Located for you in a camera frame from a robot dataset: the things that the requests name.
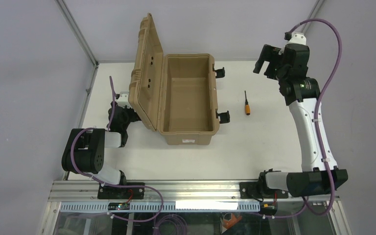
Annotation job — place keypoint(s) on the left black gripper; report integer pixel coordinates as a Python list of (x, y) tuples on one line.
[(134, 116)]

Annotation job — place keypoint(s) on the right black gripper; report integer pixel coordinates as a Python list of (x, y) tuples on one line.
[(272, 60)]

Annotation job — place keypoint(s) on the orange handled screwdriver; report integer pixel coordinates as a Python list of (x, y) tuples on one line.
[(247, 106)]

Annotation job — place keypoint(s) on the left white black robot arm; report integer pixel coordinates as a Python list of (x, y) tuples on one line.
[(85, 148)]

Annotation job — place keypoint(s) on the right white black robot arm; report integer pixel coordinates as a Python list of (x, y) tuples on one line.
[(320, 174)]

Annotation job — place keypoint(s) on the upper black case latch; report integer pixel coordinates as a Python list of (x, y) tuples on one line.
[(219, 73)]

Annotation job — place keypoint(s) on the black case latch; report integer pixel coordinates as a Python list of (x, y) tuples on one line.
[(223, 117), (219, 73)]

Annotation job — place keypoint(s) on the tan plastic tool case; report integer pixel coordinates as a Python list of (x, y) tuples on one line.
[(173, 94)]

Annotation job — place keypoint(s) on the lower black case latch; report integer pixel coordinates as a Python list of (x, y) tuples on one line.
[(223, 117)]

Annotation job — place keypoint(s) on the orange object under table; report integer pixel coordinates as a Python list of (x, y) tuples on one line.
[(229, 219)]

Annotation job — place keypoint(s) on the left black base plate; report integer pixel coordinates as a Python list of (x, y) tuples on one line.
[(135, 191)]

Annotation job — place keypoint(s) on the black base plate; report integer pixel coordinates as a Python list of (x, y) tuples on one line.
[(135, 191), (254, 190)]

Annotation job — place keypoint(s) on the aluminium mounting rail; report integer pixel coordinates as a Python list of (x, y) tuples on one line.
[(171, 190)]

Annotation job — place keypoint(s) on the white slotted cable duct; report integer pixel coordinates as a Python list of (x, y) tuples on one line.
[(177, 206)]

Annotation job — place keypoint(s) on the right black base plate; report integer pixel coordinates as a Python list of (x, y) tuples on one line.
[(254, 190)]

